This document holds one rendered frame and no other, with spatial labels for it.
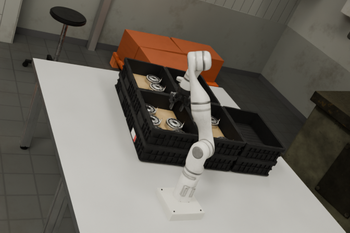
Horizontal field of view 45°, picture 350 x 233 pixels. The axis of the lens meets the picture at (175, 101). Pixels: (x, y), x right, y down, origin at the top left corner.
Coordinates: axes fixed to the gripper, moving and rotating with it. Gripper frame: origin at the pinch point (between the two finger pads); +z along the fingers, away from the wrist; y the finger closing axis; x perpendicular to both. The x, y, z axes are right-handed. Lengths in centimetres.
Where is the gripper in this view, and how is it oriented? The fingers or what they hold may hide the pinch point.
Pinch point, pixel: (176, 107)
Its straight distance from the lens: 238.0
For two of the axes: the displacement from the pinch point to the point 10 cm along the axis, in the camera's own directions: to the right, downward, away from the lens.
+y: 9.0, 2.0, 3.9
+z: -3.8, 8.1, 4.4
